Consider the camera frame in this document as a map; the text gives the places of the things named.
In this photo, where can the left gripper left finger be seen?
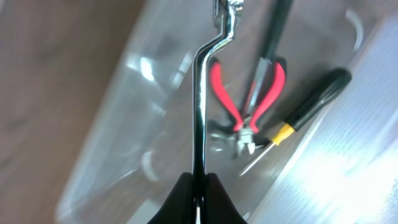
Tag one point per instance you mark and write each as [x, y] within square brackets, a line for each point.
[178, 206]

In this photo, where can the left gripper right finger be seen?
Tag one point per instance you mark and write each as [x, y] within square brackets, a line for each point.
[219, 207]

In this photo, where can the red-handled pliers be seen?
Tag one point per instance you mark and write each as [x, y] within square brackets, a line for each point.
[245, 125]

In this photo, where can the black yellow screwdriver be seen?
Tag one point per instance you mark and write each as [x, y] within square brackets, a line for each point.
[323, 93]

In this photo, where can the chrome offset wrench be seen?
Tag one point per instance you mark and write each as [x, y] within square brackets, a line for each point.
[226, 15]

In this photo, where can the small black-handled hammer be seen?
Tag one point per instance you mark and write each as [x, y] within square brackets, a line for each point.
[263, 75]

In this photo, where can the clear plastic container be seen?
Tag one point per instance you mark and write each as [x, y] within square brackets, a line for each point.
[341, 167]

